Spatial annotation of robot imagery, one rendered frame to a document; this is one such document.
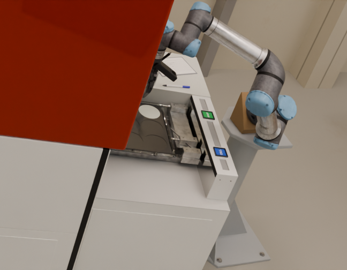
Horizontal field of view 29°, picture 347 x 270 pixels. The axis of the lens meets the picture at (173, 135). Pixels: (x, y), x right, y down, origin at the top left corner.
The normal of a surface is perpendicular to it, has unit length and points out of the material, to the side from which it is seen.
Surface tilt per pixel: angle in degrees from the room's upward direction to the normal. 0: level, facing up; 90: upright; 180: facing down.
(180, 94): 90
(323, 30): 90
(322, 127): 0
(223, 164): 0
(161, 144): 0
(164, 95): 90
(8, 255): 90
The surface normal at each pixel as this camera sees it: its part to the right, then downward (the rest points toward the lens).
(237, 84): 0.29, -0.77
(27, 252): 0.17, 0.62
